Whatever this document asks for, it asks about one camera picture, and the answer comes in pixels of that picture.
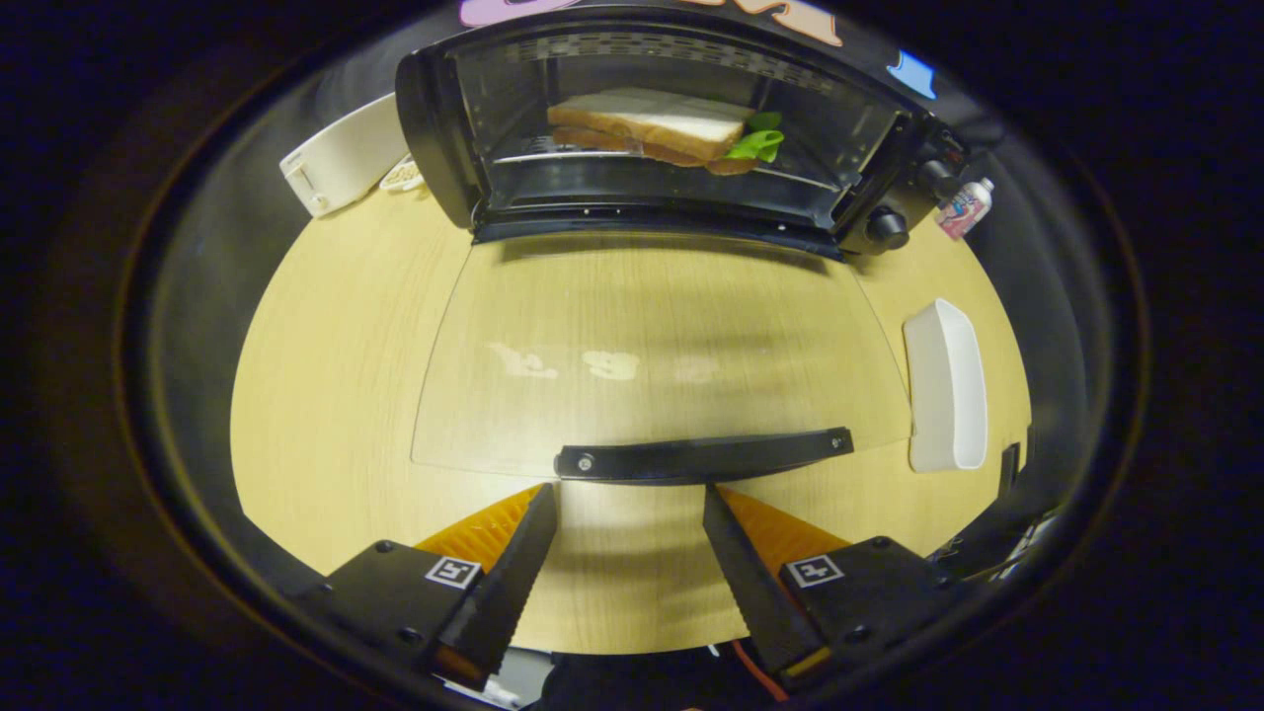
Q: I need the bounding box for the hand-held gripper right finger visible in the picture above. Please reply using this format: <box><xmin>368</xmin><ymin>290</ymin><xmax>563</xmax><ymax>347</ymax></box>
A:
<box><xmin>703</xmin><ymin>484</ymin><xmax>974</xmax><ymax>692</ymax></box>

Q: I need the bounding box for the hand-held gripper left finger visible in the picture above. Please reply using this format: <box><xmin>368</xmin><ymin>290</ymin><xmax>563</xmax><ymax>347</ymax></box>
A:
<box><xmin>321</xmin><ymin>482</ymin><xmax>559</xmax><ymax>692</ymax></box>

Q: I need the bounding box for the black toaster oven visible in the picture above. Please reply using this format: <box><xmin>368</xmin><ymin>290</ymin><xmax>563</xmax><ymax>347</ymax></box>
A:
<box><xmin>395</xmin><ymin>5</ymin><xmax>998</xmax><ymax>485</ymax></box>

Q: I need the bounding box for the lettuce sandwich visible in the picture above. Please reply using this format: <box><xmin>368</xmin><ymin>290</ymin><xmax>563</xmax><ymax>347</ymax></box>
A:
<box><xmin>546</xmin><ymin>87</ymin><xmax>786</xmax><ymax>177</ymax></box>

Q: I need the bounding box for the white pop-up toaster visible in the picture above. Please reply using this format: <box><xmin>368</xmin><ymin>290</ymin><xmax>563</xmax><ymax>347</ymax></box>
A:
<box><xmin>278</xmin><ymin>92</ymin><xmax>408</xmax><ymax>218</ymax></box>

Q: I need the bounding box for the white plastic tray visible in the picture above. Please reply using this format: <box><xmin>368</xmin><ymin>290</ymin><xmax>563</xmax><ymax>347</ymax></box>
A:
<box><xmin>903</xmin><ymin>298</ymin><xmax>988</xmax><ymax>473</ymax></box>

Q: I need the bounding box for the small white pink-label bottle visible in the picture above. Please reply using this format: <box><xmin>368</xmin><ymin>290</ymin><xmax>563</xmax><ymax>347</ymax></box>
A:
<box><xmin>935</xmin><ymin>178</ymin><xmax>995</xmax><ymax>241</ymax></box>

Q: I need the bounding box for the black backdrop cloth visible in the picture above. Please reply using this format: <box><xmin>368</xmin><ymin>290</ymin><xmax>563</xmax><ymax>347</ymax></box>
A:
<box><xmin>148</xmin><ymin>0</ymin><xmax>1117</xmax><ymax>396</ymax></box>

